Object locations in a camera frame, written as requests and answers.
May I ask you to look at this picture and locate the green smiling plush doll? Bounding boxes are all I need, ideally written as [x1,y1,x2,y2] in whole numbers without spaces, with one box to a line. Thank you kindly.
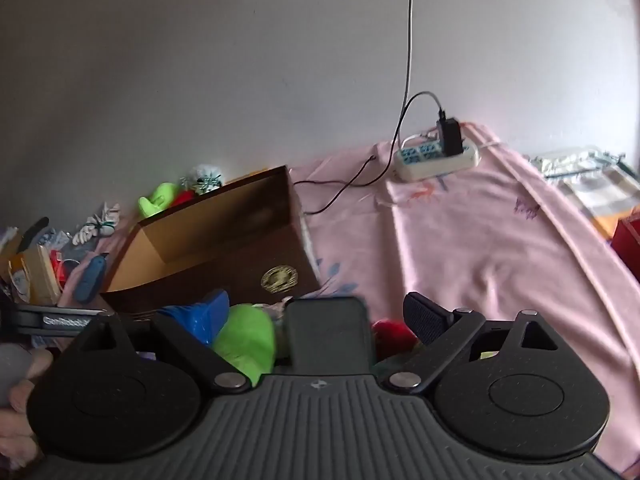
[213,304,277,386]

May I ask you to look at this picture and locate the red yarn plush hair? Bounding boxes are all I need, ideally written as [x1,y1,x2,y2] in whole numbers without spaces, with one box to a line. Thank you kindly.
[371,320,418,362]

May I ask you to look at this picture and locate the person's hand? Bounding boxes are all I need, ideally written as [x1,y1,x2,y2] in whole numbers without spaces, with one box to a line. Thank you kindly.
[1,348,53,471]

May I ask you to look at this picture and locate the yellow tissue box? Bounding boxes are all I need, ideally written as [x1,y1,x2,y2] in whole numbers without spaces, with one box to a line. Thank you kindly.
[8,245,61,307]

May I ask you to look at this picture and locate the blue lint brush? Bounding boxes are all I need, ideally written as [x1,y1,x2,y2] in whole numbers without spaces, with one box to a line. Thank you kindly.
[73,252,107,304]

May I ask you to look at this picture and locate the brown cardboard box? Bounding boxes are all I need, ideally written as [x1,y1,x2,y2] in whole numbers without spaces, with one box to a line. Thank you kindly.
[101,166,321,313]

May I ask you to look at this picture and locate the pink bed sheet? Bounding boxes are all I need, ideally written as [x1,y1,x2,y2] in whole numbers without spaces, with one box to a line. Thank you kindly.
[60,121,640,476]

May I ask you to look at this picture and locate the red plush pouch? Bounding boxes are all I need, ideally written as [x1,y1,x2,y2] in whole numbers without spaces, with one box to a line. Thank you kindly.
[170,190,198,207]

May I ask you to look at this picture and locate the white green knotted cloth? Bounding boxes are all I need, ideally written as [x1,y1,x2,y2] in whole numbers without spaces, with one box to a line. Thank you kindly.
[72,203,120,246]

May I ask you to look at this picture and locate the green plush toy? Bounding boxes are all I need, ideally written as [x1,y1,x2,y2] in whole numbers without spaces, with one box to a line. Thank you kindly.
[138,182,181,219]

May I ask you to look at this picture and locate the white panda pompom plush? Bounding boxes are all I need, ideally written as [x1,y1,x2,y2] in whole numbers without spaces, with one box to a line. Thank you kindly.
[180,164,224,195]

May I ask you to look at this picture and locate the white power strip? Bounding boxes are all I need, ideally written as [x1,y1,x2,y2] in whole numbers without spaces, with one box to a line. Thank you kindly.
[394,138,480,182]

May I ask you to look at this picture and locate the black charger adapter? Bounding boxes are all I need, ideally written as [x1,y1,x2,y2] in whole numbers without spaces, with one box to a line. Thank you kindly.
[437,117,463,157]

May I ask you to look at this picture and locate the folded blanket on chair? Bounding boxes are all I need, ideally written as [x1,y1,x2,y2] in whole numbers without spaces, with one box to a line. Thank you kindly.
[528,146,639,240]

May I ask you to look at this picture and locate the black charger cable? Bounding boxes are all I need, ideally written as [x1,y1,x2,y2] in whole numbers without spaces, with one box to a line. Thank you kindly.
[292,90,446,217]

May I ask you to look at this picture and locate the white hanging wall cable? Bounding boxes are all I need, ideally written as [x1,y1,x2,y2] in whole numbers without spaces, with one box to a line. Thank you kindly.
[388,0,416,181]

